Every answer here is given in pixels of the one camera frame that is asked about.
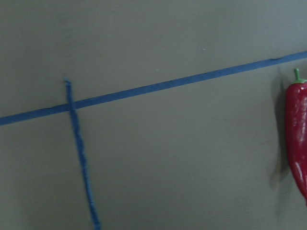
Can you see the red chili pepper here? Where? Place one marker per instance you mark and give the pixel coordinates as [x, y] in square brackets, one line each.
[296, 130]

